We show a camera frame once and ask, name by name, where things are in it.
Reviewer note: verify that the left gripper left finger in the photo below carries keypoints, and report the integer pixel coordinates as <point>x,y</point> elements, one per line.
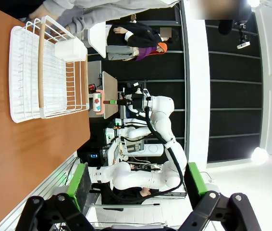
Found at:
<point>54,211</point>

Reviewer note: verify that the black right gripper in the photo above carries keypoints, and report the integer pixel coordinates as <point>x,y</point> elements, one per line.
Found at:
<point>138,102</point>

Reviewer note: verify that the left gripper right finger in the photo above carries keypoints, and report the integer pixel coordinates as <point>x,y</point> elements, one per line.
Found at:
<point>222,214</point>

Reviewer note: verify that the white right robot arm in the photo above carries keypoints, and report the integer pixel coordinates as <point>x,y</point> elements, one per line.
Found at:
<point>131,178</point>

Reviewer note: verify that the person's right forearm grey sleeve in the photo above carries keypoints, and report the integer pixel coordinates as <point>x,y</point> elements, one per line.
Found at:
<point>59,4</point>

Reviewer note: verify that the person's left forearm grey sleeve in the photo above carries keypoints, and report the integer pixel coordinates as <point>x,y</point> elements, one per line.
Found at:
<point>83,24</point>

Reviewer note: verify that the person's right hand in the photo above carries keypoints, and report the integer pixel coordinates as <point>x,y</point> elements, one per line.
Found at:
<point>41,12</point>

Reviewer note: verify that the tan background table top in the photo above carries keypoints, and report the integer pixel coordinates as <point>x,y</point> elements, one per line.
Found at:
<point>109,84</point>

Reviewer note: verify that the red emergency stop button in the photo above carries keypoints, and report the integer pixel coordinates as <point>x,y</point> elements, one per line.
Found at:
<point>92,86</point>

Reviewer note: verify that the small computer monitor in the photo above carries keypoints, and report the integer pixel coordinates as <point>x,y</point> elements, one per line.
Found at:
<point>133,146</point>

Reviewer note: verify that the person in purple top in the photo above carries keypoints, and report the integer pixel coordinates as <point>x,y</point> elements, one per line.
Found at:
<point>148,51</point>

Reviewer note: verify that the black device with blue display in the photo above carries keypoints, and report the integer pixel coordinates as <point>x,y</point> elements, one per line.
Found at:
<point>94,156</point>

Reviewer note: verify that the white side table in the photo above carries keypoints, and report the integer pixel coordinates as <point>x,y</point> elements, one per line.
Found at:
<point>97,38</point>

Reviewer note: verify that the round ceiling light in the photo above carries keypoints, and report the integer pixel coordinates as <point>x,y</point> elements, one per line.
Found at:
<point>259,156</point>
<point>253,3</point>

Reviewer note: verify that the person in black jacket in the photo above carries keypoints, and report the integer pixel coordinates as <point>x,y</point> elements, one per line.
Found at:
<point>138,34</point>

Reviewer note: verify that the white plastic utensil holder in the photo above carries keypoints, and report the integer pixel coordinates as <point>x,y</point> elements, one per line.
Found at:
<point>70,49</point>

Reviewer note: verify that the seated person with black hair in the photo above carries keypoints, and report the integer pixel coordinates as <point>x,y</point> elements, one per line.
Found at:
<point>131,195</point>

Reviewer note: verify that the person in grey hoodie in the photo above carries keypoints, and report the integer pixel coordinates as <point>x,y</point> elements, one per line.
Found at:
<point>116,9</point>

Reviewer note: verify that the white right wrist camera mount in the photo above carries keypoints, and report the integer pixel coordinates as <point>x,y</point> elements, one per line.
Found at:
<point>138,90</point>

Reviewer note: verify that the aluminium table frame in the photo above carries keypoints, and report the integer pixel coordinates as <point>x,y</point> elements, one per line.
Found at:
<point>49,185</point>

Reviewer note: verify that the black and white mounted camera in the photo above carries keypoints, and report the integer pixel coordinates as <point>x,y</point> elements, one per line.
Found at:
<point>243,44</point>

